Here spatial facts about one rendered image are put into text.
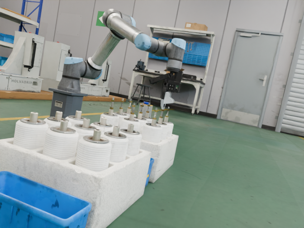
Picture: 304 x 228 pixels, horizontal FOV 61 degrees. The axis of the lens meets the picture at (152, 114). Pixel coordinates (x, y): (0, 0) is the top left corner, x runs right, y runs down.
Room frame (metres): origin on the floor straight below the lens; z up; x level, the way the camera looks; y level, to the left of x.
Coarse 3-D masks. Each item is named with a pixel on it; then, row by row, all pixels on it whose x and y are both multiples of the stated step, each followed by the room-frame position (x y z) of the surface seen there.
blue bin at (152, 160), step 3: (150, 159) 1.14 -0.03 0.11; (153, 159) 1.12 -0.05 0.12; (150, 162) 1.07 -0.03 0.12; (153, 162) 1.12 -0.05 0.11; (150, 165) 1.10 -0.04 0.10; (150, 168) 1.11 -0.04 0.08; (150, 171) 1.12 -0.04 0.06; (147, 174) 1.09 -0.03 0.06; (147, 177) 1.10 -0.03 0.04; (147, 180) 1.11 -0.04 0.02; (147, 183) 1.12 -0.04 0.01
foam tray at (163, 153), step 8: (176, 136) 1.49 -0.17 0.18; (144, 144) 1.18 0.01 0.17; (152, 144) 1.17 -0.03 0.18; (160, 144) 1.18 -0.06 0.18; (168, 144) 1.30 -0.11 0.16; (176, 144) 1.52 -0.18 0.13; (152, 152) 1.17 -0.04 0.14; (160, 152) 1.17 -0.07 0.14; (168, 152) 1.34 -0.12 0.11; (160, 160) 1.20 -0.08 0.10; (168, 160) 1.38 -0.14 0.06; (152, 168) 1.16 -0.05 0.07; (160, 168) 1.23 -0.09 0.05; (152, 176) 1.16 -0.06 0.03
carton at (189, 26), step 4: (188, 24) 6.13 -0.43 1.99; (192, 24) 6.09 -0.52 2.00; (196, 24) 6.06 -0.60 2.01; (200, 24) 6.02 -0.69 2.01; (204, 24) 5.99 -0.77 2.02; (188, 28) 6.12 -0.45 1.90; (192, 28) 6.08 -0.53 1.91; (196, 28) 6.05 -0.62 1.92; (200, 28) 6.01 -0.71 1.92; (204, 28) 6.02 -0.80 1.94
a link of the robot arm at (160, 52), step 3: (159, 42) 1.36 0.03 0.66; (162, 42) 1.39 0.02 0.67; (159, 45) 1.35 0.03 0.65; (162, 45) 1.37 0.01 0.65; (165, 45) 1.37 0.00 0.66; (159, 48) 1.35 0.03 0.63; (162, 48) 1.37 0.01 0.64; (165, 48) 1.37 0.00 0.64; (159, 51) 1.36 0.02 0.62; (162, 51) 1.38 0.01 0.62; (165, 51) 1.37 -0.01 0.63; (153, 54) 1.44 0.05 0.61; (156, 54) 1.39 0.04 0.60; (159, 54) 1.39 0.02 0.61; (162, 54) 1.39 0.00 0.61; (165, 54) 1.38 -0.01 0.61
